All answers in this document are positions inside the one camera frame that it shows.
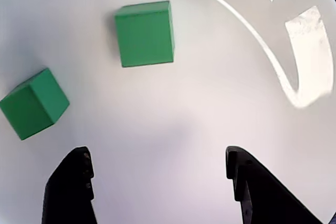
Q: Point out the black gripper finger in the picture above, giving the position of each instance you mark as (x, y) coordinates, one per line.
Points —
(267, 200)
(68, 195)

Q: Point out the green cube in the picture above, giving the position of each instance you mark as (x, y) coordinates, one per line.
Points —
(34, 103)
(144, 33)

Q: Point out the white round plate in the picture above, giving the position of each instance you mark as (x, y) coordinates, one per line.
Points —
(168, 116)

